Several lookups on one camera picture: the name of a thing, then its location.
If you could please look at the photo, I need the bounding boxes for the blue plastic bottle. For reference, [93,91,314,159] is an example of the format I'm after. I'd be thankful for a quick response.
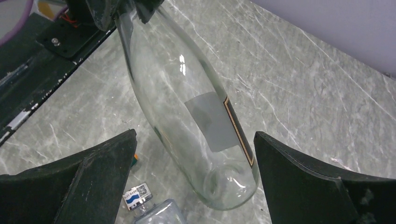
[133,199,187,224]

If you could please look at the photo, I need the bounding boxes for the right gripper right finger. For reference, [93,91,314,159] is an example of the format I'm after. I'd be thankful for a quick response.
[254,131,396,224]

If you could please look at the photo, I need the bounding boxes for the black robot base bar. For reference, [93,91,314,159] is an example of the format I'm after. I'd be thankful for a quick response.
[0,13,115,143]

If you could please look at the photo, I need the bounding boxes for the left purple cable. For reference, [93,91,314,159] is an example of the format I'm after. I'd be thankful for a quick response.
[0,0,35,47]

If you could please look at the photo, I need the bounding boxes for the tall clear glass bottle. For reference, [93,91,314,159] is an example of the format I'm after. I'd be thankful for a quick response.
[115,0,259,210]

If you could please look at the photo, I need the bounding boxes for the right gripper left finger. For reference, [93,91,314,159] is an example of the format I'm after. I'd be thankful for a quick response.
[0,129,137,224]

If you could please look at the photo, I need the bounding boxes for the small qr code tag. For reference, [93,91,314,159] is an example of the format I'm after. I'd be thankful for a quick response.
[122,182,153,211]

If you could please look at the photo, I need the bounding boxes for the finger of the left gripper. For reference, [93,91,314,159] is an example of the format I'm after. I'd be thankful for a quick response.
[134,0,164,24]
[85,0,119,31]

